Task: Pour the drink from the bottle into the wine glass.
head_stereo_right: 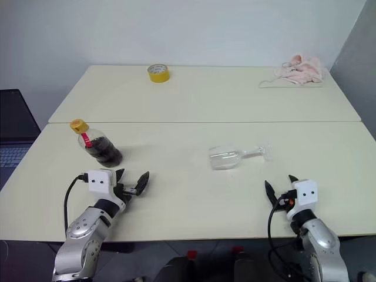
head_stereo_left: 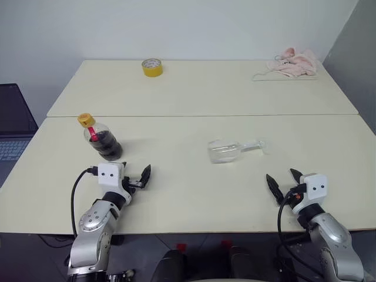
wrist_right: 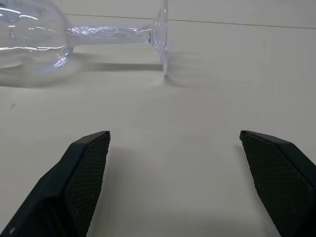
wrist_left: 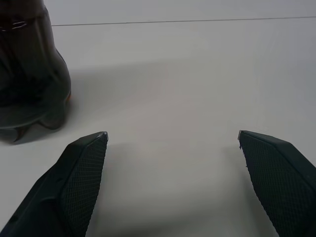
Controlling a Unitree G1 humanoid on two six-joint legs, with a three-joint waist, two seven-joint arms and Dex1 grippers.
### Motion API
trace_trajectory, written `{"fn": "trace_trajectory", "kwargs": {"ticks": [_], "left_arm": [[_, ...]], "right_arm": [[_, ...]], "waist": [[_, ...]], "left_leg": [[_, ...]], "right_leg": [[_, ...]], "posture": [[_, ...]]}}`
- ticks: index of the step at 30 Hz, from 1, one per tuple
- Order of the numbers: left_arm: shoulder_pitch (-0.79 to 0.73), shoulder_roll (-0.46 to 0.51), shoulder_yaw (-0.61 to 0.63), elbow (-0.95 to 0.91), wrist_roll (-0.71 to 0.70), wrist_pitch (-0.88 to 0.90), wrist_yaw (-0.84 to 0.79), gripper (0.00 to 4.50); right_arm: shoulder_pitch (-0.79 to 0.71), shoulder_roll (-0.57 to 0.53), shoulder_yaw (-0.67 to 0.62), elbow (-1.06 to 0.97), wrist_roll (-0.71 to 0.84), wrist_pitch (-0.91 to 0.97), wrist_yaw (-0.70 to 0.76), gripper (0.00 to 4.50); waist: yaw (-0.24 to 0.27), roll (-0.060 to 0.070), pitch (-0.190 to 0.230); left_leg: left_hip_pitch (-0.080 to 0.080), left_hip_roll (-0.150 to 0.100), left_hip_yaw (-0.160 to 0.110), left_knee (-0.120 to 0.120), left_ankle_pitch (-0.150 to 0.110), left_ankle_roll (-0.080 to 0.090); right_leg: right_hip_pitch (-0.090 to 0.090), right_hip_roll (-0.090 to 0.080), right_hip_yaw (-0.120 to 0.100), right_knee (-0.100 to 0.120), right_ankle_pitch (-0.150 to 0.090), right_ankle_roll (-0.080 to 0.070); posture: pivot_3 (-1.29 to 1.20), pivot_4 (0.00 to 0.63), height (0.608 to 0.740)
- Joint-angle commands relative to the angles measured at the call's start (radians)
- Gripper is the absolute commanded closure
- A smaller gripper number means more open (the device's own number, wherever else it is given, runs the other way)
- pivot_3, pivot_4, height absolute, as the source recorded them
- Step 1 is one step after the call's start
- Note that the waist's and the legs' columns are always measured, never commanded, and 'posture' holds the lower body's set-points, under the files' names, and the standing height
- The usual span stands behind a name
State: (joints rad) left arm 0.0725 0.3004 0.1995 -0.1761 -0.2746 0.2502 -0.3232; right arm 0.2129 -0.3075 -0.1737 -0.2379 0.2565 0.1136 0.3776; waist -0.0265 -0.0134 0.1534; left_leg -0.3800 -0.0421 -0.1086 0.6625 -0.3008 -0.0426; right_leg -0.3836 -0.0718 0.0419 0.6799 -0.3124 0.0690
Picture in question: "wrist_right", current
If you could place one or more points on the clear wine glass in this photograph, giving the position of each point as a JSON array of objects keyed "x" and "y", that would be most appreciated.
[{"x": 111, "y": 33}]

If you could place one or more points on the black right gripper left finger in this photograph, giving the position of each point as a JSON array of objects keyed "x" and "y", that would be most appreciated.
[{"x": 61, "y": 192}]

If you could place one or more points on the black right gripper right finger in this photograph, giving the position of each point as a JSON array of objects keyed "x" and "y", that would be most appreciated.
[{"x": 284, "y": 187}]

